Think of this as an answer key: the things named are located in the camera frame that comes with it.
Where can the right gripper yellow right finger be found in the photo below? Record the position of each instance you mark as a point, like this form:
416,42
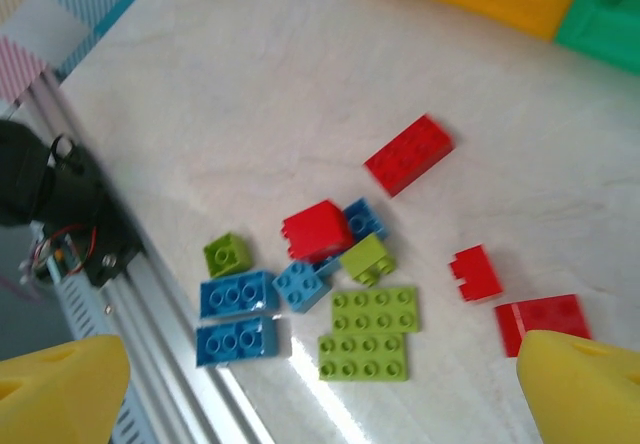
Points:
585,394

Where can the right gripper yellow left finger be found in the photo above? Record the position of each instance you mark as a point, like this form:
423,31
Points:
60,394

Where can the lime square lego brick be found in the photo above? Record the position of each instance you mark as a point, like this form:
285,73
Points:
227,256

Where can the lime lego plate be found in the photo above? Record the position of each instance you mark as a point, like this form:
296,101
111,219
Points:
375,311
362,356

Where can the lime small lego brick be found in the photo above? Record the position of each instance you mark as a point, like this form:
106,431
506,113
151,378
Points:
365,256

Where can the blue square lego brick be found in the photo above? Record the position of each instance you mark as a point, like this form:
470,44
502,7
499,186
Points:
367,221
300,284

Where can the red long lego brick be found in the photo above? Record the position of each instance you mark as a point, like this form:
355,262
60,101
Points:
409,156

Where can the red tall square lego brick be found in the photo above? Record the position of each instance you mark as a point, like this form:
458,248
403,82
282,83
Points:
317,231

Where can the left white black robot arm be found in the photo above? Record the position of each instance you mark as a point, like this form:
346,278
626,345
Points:
20,174

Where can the red wide lego brick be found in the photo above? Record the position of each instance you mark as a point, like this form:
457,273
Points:
542,316

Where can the small circuit board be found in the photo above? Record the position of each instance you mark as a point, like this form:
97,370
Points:
42,259

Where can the red small lego brick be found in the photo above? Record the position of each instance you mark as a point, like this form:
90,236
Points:
477,276

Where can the blue long lego brick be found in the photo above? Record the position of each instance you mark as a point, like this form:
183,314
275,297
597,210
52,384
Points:
232,341
235,294

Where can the green plastic bin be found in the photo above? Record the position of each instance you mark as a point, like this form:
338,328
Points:
600,29

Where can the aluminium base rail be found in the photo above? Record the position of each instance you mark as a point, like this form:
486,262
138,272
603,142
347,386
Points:
165,364

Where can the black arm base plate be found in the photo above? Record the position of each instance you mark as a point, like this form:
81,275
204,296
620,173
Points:
112,259

